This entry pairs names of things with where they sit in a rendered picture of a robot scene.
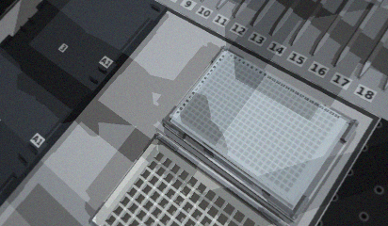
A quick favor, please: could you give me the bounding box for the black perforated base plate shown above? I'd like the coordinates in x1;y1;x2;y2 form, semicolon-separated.
316;118;388;226

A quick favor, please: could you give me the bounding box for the white multi-well plate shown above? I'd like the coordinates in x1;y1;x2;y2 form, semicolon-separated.
170;50;350;210

